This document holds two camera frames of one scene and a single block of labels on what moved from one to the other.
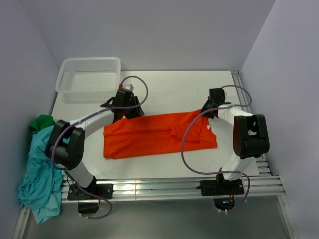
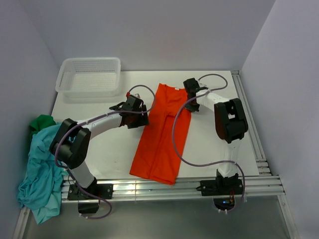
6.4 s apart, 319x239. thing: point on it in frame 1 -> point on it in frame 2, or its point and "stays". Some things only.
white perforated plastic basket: x=88 y=77 stays
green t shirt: x=42 y=121 stays
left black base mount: x=88 y=197 stays
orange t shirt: x=137 y=134 -> x=156 y=159
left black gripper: x=138 y=112 -> x=142 y=121
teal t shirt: x=41 y=188 stays
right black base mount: x=223 y=190 stays
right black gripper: x=204 y=107 -> x=192 y=109
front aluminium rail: x=131 y=188 stays
